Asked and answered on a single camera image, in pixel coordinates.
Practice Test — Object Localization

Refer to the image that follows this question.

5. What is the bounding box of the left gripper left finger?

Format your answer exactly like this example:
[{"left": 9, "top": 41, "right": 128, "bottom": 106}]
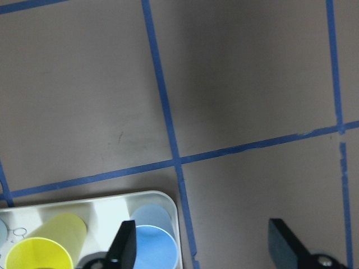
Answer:
[{"left": 75, "top": 220, "right": 137, "bottom": 269}]

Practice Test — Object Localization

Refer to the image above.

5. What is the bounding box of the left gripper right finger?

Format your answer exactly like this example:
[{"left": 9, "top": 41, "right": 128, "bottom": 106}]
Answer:
[{"left": 268, "top": 219, "right": 347, "bottom": 269}]

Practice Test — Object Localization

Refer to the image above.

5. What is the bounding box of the yellow plastic cup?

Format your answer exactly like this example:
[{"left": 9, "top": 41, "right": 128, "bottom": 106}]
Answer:
[{"left": 4, "top": 213, "right": 87, "bottom": 268}]

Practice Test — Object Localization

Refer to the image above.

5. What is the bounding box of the blue cup on tray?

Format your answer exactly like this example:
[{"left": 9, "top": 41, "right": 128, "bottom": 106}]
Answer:
[{"left": 131, "top": 204, "right": 179, "bottom": 269}]

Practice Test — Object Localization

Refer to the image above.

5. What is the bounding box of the blue cup near tray edge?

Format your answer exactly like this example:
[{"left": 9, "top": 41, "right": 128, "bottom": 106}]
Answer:
[{"left": 0, "top": 220, "right": 8, "bottom": 247}]

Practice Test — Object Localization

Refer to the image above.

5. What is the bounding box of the beige serving tray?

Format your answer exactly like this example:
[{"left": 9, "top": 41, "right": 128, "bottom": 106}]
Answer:
[{"left": 1, "top": 191, "right": 181, "bottom": 268}]

